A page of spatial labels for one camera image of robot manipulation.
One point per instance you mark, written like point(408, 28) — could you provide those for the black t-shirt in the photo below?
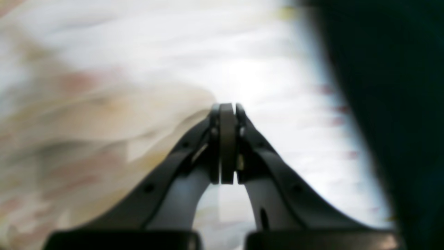
point(388, 57)

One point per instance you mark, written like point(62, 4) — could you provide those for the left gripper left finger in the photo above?
point(158, 213)

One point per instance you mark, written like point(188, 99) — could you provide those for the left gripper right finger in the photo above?
point(289, 214)

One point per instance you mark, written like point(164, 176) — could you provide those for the terrazzo pattern tablecloth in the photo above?
point(95, 93)

